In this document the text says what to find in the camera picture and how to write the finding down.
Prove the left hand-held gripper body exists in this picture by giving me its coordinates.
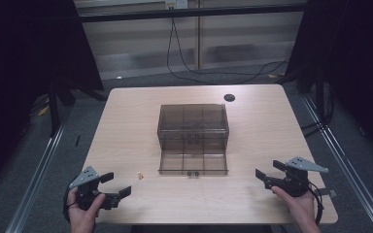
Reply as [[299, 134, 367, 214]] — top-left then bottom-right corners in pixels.
[[68, 166, 121, 211]]

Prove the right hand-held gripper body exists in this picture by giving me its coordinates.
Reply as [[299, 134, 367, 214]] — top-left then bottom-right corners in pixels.
[[264, 156, 330, 198]]

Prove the transparent brown divided drawer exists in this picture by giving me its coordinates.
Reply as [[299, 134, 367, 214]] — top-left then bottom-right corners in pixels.
[[158, 149, 229, 177]]

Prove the transparent brown storage box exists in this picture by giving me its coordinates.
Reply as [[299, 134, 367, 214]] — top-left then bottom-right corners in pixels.
[[156, 103, 230, 153]]

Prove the person's right hand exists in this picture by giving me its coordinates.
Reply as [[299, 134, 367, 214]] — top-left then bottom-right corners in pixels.
[[270, 185, 319, 226]]

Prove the person's left hand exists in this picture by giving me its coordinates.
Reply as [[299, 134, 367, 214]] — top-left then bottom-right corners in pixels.
[[66, 187, 107, 229]]

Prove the black metal stand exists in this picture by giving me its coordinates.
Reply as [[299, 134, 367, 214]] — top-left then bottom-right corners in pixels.
[[47, 79, 76, 138]]

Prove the black curtain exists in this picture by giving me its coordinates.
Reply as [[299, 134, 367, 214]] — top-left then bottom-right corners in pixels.
[[0, 0, 105, 192], [284, 0, 373, 164]]

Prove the black horizontal bar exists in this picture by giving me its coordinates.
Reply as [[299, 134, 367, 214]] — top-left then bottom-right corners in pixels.
[[77, 3, 308, 23]]

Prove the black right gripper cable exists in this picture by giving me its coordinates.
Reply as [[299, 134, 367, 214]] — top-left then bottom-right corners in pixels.
[[308, 181, 325, 225]]

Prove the metal floor rail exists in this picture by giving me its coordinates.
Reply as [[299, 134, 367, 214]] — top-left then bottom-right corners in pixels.
[[300, 94, 373, 233], [5, 122, 70, 233]]

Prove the black cable bundle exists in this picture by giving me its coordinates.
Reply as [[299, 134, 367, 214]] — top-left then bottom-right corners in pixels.
[[300, 91, 335, 139]]

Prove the long black floor cable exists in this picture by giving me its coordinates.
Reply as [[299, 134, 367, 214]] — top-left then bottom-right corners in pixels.
[[165, 16, 291, 85]]

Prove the white wall socket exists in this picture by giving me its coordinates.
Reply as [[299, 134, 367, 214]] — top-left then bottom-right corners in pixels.
[[164, 0, 189, 11]]

